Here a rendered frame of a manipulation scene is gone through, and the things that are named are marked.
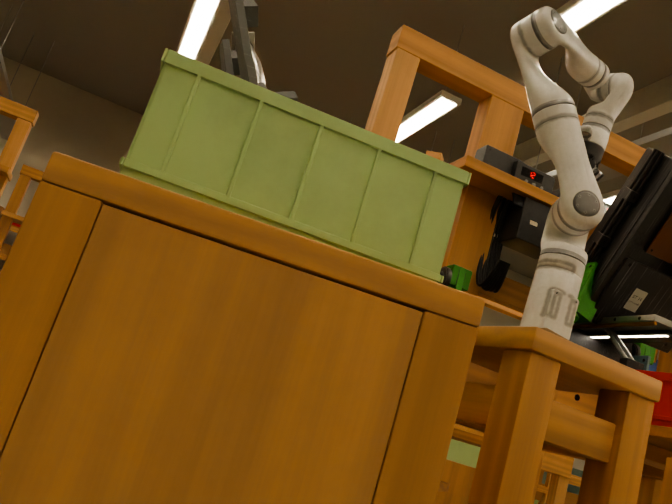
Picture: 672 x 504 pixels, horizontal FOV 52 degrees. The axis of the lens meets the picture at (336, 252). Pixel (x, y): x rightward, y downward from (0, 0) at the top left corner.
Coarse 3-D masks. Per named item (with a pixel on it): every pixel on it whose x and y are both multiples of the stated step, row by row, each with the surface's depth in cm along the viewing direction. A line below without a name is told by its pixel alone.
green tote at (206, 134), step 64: (192, 64) 83; (192, 128) 82; (256, 128) 84; (320, 128) 86; (192, 192) 80; (256, 192) 83; (320, 192) 85; (384, 192) 87; (448, 192) 89; (384, 256) 85
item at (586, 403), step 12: (468, 372) 156; (480, 372) 157; (492, 372) 158; (492, 384) 158; (564, 396) 165; (576, 396) 166; (588, 396) 167; (576, 408) 165; (588, 408) 167; (660, 468) 186
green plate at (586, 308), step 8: (592, 264) 203; (584, 272) 204; (592, 272) 201; (584, 280) 201; (592, 280) 202; (584, 288) 199; (584, 296) 200; (584, 304) 200; (592, 304) 201; (576, 312) 200; (584, 312) 200; (592, 312) 201; (584, 320) 201
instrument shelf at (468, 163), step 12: (468, 156) 222; (468, 168) 222; (480, 168) 223; (492, 168) 224; (480, 180) 228; (492, 180) 226; (504, 180) 225; (516, 180) 227; (492, 192) 235; (504, 192) 232; (516, 192) 229; (528, 192) 228; (540, 192) 230; (552, 204) 231
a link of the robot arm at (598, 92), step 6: (606, 66) 165; (606, 72) 164; (606, 78) 165; (594, 84) 165; (600, 84) 165; (606, 84) 169; (588, 90) 169; (594, 90) 172; (600, 90) 171; (606, 90) 170; (594, 96) 173; (600, 96) 172; (606, 96) 171; (600, 102) 174
